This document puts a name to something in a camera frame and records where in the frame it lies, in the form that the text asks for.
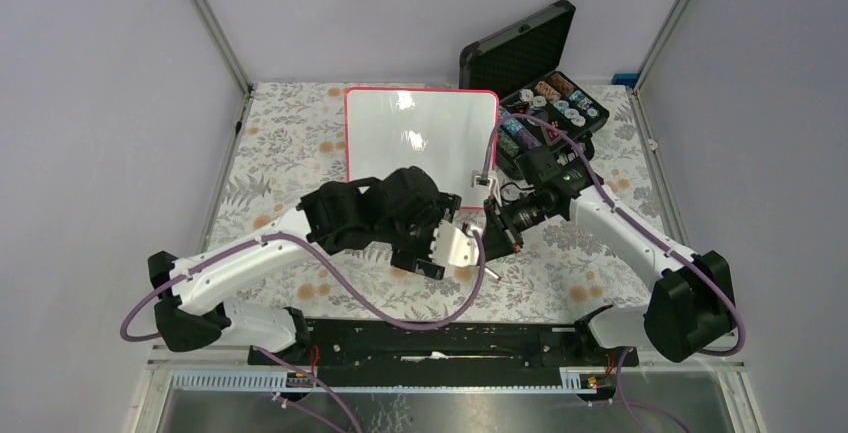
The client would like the blue object behind frame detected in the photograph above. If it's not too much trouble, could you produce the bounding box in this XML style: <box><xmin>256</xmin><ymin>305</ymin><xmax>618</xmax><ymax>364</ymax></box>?
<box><xmin>610</xmin><ymin>73</ymin><xmax>640</xmax><ymax>88</ymax></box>

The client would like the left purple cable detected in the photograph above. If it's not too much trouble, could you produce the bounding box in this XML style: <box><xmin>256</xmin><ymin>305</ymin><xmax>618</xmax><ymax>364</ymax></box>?
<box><xmin>119</xmin><ymin>229</ymin><xmax>488</xmax><ymax>344</ymax></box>

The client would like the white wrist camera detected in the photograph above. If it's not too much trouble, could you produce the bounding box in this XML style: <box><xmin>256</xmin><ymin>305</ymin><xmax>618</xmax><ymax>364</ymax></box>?
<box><xmin>430</xmin><ymin>220</ymin><xmax>479</xmax><ymax>267</ymax></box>
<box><xmin>470</xmin><ymin>170</ymin><xmax>500</xmax><ymax>203</ymax></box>

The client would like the pink framed whiteboard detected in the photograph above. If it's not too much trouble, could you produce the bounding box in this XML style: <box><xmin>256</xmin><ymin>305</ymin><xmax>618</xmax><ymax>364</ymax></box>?
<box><xmin>344</xmin><ymin>87</ymin><xmax>499</xmax><ymax>210</ymax></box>

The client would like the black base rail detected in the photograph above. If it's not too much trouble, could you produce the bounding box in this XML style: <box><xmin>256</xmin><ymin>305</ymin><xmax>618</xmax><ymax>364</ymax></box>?
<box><xmin>247</xmin><ymin>318</ymin><xmax>639</xmax><ymax>388</ymax></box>

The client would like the open black chip case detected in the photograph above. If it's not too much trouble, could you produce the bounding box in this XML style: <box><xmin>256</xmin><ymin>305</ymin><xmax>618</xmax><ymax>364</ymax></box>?
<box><xmin>458</xmin><ymin>0</ymin><xmax>609</xmax><ymax>158</ymax></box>

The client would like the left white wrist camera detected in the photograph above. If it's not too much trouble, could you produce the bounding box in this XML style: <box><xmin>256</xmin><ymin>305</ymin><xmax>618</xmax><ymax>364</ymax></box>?
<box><xmin>430</xmin><ymin>220</ymin><xmax>479</xmax><ymax>267</ymax></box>

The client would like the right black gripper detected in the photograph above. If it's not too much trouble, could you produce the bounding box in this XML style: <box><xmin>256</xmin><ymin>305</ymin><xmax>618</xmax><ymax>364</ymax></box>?
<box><xmin>478</xmin><ymin>188</ymin><xmax>557</xmax><ymax>265</ymax></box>

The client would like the silver red marker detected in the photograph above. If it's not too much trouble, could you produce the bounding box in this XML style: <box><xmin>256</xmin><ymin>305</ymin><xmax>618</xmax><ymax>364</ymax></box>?
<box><xmin>478</xmin><ymin>267</ymin><xmax>502</xmax><ymax>282</ymax></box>

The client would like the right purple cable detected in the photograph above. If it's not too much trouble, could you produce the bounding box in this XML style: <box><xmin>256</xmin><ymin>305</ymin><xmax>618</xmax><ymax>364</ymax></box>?
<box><xmin>483</xmin><ymin>112</ymin><xmax>748</xmax><ymax>358</ymax></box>

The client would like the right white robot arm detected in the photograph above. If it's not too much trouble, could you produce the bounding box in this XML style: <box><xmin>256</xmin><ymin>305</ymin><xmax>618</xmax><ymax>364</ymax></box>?
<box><xmin>483</xmin><ymin>147</ymin><xmax>745</xmax><ymax>365</ymax></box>

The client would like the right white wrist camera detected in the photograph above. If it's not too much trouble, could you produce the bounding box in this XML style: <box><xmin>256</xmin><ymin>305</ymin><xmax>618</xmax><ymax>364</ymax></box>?
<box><xmin>470</xmin><ymin>170</ymin><xmax>500</xmax><ymax>203</ymax></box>

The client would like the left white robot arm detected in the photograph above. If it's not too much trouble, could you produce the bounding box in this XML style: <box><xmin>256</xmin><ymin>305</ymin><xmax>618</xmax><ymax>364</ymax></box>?
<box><xmin>148</xmin><ymin>167</ymin><xmax>480</xmax><ymax>364</ymax></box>

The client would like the purple cable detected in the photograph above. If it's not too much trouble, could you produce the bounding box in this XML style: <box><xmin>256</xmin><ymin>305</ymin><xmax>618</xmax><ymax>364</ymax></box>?
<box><xmin>119</xmin><ymin>229</ymin><xmax>488</xmax><ymax>344</ymax></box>
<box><xmin>483</xmin><ymin>112</ymin><xmax>748</xmax><ymax>358</ymax></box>

